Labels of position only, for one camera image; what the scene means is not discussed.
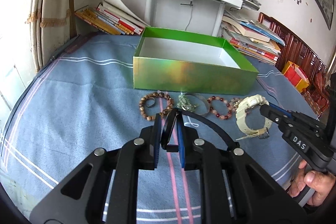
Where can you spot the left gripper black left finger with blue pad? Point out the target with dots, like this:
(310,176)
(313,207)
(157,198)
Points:
(103,187)

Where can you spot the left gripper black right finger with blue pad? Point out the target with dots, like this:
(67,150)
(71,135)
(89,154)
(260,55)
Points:
(234,187)

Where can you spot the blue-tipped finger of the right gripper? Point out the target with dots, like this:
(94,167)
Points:
(276,114)

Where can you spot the cream white wristwatch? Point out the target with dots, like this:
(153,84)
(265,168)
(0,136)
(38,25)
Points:
(248,119)

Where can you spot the silver bangle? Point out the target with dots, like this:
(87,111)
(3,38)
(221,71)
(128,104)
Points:
(203,105)

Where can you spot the green leaf jewelry piece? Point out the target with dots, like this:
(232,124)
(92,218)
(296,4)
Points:
(185,104)

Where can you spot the person's right hand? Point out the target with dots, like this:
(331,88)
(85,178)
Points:
(320,182)

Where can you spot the red yellow gift bag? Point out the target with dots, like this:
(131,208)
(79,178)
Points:
(296,76)

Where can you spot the blue plaid bed sheet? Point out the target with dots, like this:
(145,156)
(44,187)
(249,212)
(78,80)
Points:
(85,99)

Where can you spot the right stack of books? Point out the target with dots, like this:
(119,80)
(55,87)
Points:
(251,38)

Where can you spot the stack of books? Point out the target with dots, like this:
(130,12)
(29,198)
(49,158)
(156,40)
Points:
(251,38)
(112,17)

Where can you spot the green cardboard box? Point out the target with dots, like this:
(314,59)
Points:
(181,61)

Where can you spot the left stack of books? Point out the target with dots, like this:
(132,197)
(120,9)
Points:
(112,17)

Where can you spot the beige curtain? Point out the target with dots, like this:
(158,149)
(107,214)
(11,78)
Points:
(52,24)

